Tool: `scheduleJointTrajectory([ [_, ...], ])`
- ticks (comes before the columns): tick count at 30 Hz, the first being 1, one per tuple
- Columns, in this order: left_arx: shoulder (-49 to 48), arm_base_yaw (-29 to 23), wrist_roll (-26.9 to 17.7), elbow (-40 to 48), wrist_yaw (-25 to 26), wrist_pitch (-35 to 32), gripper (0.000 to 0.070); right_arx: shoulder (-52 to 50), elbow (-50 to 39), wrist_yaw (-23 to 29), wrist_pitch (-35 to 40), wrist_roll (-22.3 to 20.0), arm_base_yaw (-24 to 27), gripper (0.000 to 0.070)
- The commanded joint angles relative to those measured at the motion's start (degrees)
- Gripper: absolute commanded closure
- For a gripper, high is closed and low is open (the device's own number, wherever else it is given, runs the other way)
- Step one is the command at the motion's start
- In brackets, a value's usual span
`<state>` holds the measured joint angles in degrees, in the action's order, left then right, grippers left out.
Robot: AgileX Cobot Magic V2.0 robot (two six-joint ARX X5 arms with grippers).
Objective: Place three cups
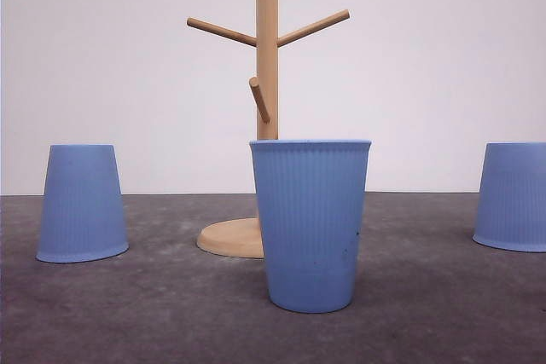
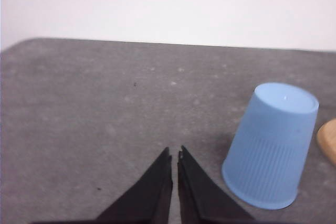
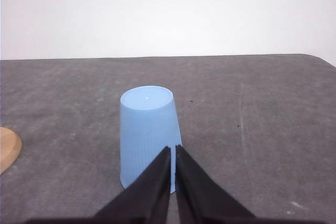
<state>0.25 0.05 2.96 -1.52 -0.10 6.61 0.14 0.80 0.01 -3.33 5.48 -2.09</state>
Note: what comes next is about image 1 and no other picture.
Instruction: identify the blue ribbed cup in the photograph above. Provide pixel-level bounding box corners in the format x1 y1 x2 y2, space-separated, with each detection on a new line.
36 144 129 263
473 142 546 252
249 139 372 314

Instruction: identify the wooden mug tree stand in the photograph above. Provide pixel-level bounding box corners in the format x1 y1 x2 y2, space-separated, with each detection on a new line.
186 0 351 259

